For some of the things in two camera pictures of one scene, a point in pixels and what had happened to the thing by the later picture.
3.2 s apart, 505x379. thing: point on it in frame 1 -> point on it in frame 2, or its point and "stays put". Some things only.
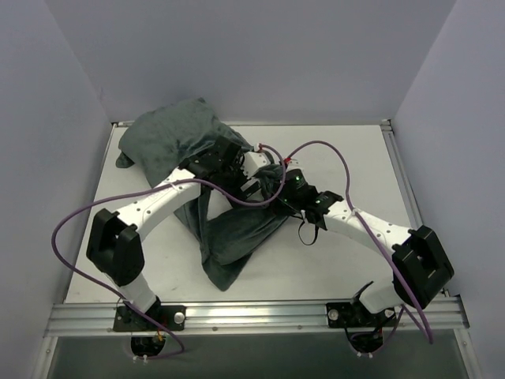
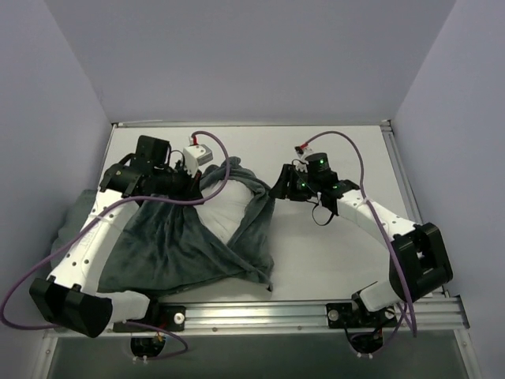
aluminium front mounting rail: x=439 y=314 stays put
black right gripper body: x=282 y=193 -> x=292 y=183
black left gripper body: x=245 y=183 -> x=191 y=181
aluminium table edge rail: x=406 y=196 stays put
